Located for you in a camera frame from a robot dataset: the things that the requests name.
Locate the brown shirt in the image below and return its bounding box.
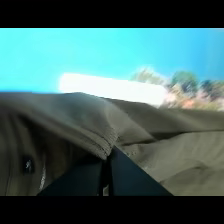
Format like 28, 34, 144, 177
0, 91, 224, 197

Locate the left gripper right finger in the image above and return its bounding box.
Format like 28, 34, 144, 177
109, 144, 173, 197

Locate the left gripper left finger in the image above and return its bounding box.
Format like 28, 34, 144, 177
37, 154, 103, 197

